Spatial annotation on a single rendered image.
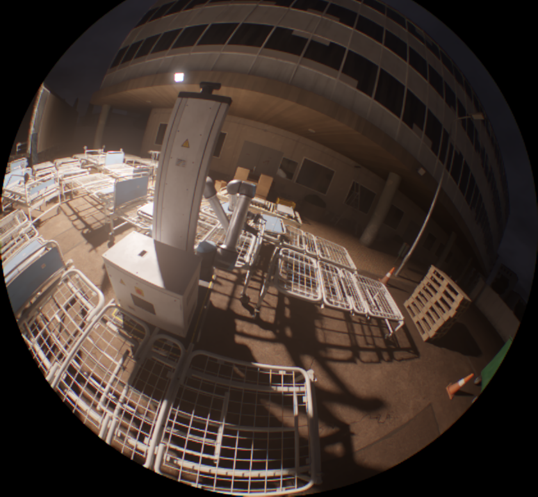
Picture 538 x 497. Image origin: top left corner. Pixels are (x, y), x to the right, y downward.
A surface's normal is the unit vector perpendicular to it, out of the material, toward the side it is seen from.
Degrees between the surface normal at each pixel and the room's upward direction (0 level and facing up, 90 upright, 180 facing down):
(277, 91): 90
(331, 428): 0
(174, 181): 90
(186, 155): 90
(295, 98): 90
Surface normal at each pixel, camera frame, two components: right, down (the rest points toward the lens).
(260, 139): -0.05, 0.36
